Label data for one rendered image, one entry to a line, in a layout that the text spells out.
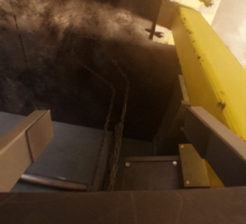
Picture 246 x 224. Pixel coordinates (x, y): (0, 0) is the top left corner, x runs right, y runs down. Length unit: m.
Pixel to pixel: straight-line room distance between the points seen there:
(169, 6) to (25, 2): 0.64
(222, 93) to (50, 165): 1.08
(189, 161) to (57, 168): 0.82
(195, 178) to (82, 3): 0.81
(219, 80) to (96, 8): 0.66
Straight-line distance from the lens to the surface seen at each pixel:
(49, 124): 0.17
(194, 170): 0.63
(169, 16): 0.85
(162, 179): 0.68
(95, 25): 0.90
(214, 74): 0.38
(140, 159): 0.73
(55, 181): 1.07
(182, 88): 0.90
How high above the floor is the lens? 0.83
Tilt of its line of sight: 48 degrees down
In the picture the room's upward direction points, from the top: 170 degrees counter-clockwise
